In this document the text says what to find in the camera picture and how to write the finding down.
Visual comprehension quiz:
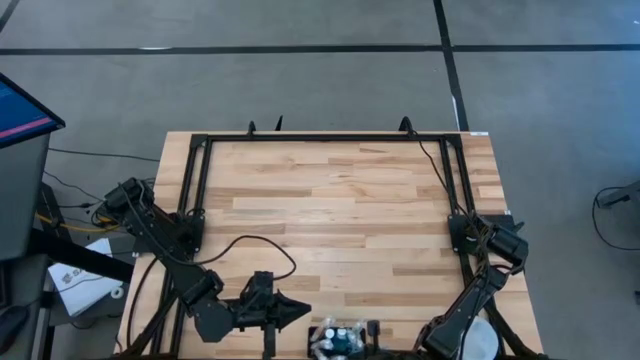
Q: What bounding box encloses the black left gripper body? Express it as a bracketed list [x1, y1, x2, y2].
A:
[233, 271, 279, 332]

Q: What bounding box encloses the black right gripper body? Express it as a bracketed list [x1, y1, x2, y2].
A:
[372, 344, 426, 360]

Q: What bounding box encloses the blue mouthwash bottle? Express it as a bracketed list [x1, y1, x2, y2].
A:
[335, 327, 352, 355]

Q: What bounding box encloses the white wipes canister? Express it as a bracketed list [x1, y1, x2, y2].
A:
[457, 315, 501, 360]

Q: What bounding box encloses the white paper sheet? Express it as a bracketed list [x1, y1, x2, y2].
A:
[47, 238, 125, 318]

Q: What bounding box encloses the black desk beam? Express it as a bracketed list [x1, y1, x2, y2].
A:
[27, 227, 135, 284]

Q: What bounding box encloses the black chair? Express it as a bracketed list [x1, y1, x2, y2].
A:
[0, 303, 32, 354]

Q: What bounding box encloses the gray cabinet with blue top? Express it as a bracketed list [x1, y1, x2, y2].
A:
[0, 72, 67, 261]

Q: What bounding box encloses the gray stand leg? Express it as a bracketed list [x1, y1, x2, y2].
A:
[596, 178, 640, 210]

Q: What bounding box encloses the black wire rack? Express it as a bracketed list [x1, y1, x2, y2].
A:
[308, 319, 370, 360]

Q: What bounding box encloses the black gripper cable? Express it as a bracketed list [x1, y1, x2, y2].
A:
[192, 234, 299, 282]

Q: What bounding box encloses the black table frame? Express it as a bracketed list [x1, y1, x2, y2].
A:
[117, 114, 547, 360]

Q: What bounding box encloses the yellow floor cable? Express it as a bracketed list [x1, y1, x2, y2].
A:
[33, 212, 121, 235]

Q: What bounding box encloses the black looped base cable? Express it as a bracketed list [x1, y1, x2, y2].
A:
[398, 116, 481, 226]

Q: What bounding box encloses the black floor cable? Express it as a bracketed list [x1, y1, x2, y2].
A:
[592, 185, 640, 252]
[47, 146, 162, 164]

